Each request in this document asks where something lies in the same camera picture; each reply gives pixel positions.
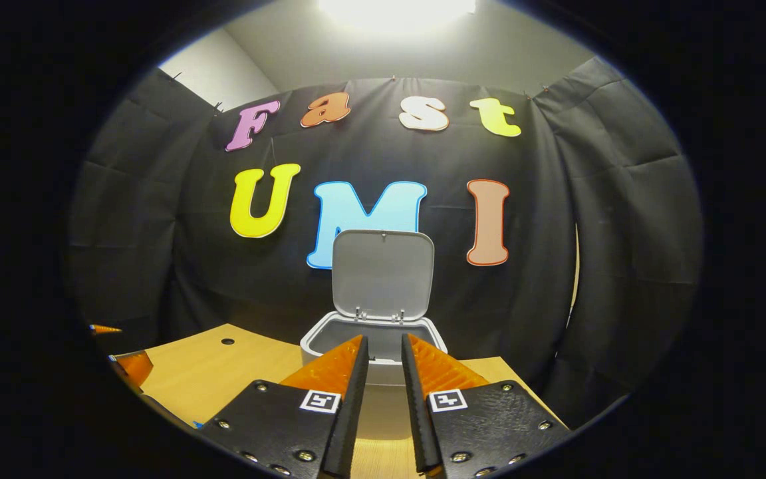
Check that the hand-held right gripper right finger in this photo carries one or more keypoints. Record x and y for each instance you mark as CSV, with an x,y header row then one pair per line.
x,y
416,419

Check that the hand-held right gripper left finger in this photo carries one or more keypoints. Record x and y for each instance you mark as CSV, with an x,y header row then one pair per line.
x,y
350,412

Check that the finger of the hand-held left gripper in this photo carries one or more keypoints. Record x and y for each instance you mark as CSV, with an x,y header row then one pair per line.
x,y
105,328
135,367

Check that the white desktop garbage bin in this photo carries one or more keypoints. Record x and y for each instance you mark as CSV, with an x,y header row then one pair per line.
x,y
383,279

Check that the wooden desktop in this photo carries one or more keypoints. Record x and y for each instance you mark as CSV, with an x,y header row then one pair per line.
x,y
223,379

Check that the black backdrop cloth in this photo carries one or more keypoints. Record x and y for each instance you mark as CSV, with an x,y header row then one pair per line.
x,y
542,299

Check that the ceiling light panel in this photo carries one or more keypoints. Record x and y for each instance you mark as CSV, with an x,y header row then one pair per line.
x,y
396,13

